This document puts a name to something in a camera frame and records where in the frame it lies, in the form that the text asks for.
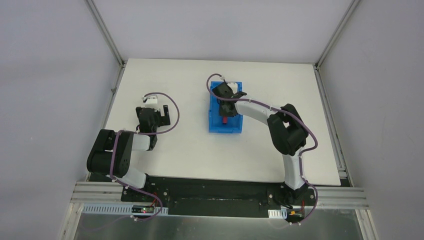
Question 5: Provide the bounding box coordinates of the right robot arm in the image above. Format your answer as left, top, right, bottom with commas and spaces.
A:
207, 81, 309, 208

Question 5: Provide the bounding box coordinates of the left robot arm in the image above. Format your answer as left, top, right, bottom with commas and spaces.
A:
86, 105, 171, 189

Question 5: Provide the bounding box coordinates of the blue plastic bin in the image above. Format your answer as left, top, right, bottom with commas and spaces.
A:
208, 95, 243, 134

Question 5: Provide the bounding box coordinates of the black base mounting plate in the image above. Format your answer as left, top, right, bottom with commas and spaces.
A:
120, 176, 316, 218

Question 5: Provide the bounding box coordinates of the left controller board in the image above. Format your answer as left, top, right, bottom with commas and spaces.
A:
131, 205, 155, 214

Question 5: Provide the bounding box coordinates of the controller board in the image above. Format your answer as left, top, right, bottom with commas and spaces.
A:
286, 210, 306, 223
131, 205, 155, 214

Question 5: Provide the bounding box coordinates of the right controller board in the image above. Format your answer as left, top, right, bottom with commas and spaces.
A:
286, 210, 306, 223

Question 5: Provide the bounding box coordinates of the metal sheet front panel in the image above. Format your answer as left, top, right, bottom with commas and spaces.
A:
74, 210, 363, 240

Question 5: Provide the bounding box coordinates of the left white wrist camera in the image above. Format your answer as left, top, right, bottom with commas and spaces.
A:
142, 94, 158, 109

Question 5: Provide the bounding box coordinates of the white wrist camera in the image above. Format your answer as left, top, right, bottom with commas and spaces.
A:
142, 94, 158, 109
227, 82, 239, 94

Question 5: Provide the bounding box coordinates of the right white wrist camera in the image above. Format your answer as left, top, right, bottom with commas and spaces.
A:
227, 82, 239, 94

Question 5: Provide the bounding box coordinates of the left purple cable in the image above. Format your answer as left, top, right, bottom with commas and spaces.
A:
108, 92, 181, 222

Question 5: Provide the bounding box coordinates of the purple cable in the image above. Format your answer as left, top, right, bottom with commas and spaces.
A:
108, 92, 181, 222
206, 73, 320, 231

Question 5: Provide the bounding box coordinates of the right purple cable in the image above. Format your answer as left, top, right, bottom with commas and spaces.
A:
206, 73, 320, 231

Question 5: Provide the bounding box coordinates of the left white slotted cable duct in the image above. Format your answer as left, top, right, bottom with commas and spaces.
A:
82, 203, 169, 216

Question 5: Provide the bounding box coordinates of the white slotted cable duct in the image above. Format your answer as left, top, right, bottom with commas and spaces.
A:
82, 203, 169, 216
267, 209, 288, 219

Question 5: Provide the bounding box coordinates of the left aluminium frame post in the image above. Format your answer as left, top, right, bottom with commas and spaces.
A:
84, 0, 125, 68

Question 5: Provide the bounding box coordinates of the aluminium frame post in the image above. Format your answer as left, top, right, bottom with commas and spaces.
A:
315, 0, 362, 69
84, 0, 125, 68

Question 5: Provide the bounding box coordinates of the right white slotted cable duct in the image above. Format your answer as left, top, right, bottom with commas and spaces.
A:
267, 209, 288, 219

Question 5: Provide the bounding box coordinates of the aluminium front frame rail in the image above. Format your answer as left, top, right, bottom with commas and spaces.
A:
71, 181, 370, 210

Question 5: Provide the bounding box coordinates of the right aluminium frame post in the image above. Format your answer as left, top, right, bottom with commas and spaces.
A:
315, 0, 362, 69

